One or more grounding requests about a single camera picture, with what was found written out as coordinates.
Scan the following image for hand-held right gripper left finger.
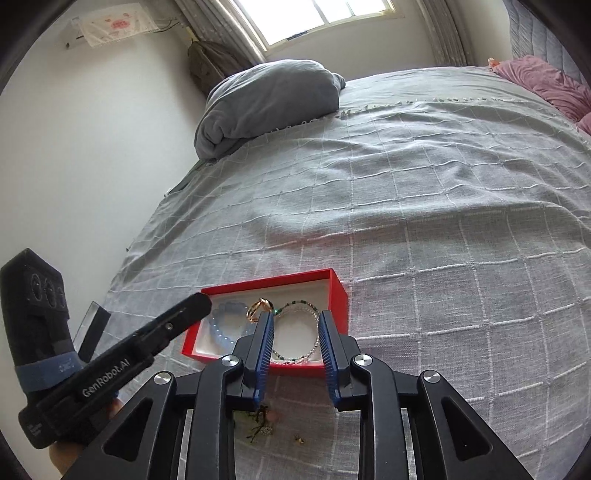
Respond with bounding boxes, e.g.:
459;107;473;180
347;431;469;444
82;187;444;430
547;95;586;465
65;312;276;480

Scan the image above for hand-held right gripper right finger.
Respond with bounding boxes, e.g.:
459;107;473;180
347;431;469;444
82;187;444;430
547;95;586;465
318;310;533;480

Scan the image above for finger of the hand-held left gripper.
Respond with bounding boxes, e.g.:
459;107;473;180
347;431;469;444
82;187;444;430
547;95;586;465
133;293;214;357
73;301;112;361

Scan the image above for red jewelry box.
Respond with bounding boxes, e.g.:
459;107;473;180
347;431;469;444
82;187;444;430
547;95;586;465
181;268;350;379

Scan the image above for green and white bead necklace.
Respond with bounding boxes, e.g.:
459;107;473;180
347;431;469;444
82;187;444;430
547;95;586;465
270;300;324;365

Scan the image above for person's left hand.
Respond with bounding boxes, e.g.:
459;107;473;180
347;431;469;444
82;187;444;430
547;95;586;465
48;399;123;478

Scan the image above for small jewellery pieces on bed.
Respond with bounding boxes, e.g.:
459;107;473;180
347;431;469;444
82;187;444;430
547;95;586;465
244;404;274;446

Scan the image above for grey checked bedspread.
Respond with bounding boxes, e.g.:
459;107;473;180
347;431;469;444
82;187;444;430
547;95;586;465
104;66;591;480

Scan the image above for grey folded duvet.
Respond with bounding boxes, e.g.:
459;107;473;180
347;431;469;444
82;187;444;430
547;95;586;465
194;60;347;160

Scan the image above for olive hanging bag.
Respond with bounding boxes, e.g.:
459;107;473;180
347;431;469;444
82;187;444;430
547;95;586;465
188;39;239;96

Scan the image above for grey curtain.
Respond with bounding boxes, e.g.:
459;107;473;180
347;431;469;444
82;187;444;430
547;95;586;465
174;0;267;65
411;0;477;68

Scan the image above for window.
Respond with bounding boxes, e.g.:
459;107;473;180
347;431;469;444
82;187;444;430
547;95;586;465
231;0;408;48

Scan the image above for pink pillow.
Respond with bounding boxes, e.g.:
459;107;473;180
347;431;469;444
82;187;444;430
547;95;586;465
490;55;591;122

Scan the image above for grey padded headboard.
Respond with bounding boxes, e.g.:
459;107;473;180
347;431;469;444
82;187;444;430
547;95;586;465
501;0;591;88

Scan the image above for blue bead bracelet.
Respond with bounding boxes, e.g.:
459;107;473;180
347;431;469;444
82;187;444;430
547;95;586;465
203;299;257;354

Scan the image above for gold ring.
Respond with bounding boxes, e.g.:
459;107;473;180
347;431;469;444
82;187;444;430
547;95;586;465
245;298;276;323

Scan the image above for covered wall air conditioner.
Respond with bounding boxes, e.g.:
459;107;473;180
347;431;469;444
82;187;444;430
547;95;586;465
65;2;156;49

